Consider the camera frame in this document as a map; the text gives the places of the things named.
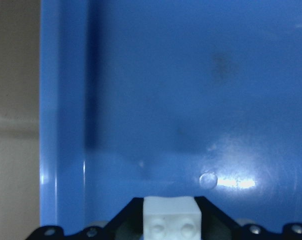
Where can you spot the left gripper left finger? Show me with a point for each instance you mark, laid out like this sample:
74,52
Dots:
126,225

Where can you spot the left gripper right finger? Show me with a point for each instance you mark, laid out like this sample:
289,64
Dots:
217,225

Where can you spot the blue plastic tray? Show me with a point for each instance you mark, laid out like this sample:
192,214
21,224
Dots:
170,98

